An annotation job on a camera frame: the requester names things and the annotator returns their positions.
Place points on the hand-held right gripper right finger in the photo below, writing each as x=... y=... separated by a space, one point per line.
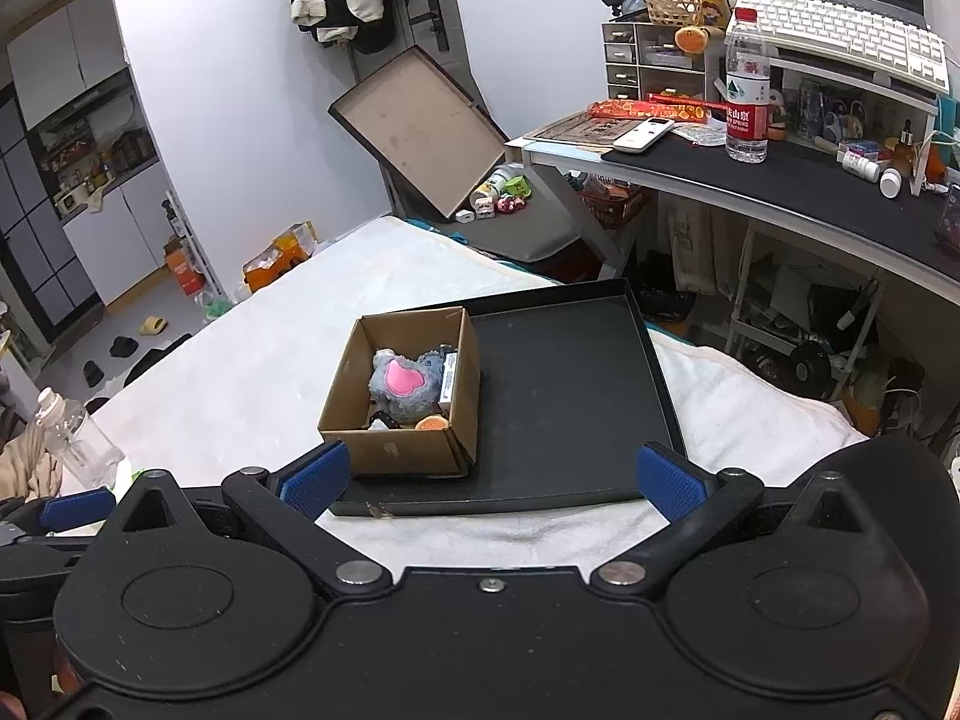
x=671 y=484

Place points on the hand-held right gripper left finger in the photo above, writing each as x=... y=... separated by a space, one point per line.
x=315 y=480

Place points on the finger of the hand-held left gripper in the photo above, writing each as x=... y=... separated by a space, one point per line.
x=75 y=508

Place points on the brown cardboard box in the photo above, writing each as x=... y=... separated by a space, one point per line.
x=397 y=457

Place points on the black stitched pouch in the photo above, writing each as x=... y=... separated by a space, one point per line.
x=386 y=418

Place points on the grey plush with pink patch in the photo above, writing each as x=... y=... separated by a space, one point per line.
x=412 y=405

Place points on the black tray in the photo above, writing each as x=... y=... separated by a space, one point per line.
x=570 y=405

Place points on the orange burger plush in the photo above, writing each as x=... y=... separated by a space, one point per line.
x=433 y=424

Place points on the small blue printed box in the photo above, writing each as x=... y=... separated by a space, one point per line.
x=450 y=379

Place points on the blue-grey denim plush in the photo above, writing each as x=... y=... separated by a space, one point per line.
x=435 y=360

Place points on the beige cloth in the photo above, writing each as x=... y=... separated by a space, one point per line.
x=30 y=465

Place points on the clear glass cup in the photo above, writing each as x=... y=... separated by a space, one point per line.
x=75 y=435

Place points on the black slipper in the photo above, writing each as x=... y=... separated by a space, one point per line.
x=94 y=373
x=124 y=347

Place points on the black fan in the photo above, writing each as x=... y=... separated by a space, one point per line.
x=810 y=367

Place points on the yellow slipper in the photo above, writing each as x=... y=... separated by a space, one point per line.
x=154 y=325

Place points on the white storage rack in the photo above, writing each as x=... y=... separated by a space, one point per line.
x=750 y=300

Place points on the large orange carton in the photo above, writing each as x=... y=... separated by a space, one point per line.
x=277 y=259

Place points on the cream tote bag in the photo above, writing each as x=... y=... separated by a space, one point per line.
x=694 y=247

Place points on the small orange box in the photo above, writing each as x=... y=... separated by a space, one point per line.
x=184 y=270

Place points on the white cabinet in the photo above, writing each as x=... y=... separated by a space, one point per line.
x=127 y=232

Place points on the red basket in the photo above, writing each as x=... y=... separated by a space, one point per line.
x=615 y=206

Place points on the red toy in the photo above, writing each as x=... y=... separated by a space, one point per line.
x=514 y=202

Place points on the black desk mat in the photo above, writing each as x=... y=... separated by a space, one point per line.
x=787 y=180

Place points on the white and green jar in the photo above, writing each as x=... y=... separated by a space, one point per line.
x=495 y=181

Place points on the white remote control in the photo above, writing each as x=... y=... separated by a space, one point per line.
x=643 y=135

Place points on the printed paper packet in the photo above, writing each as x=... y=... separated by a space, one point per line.
x=701 y=133

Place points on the red label water bottle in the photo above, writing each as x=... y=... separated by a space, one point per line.
x=746 y=127

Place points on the large brown-lined box lid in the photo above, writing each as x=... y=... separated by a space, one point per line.
x=420 y=127

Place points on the white desk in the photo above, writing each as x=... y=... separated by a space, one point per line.
x=529 y=144

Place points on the white pill bottle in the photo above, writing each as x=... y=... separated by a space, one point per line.
x=859 y=165
x=891 y=181

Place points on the brown placemat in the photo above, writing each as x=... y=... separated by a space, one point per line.
x=570 y=127

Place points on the red snack packet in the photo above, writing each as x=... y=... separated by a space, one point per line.
x=622 y=109

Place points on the black phone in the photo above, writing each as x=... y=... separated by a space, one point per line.
x=951 y=217

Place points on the brown dropper bottle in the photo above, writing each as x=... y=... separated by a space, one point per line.
x=904 y=150

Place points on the white desk riser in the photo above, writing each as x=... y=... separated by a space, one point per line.
x=926 y=142

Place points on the grey drawer organizer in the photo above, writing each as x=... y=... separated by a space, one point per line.
x=622 y=52

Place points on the orange round plush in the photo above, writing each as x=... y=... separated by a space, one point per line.
x=690 y=37

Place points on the wicker basket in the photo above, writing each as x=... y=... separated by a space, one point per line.
x=675 y=7

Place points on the white keyboard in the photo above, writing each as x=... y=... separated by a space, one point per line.
x=840 y=30

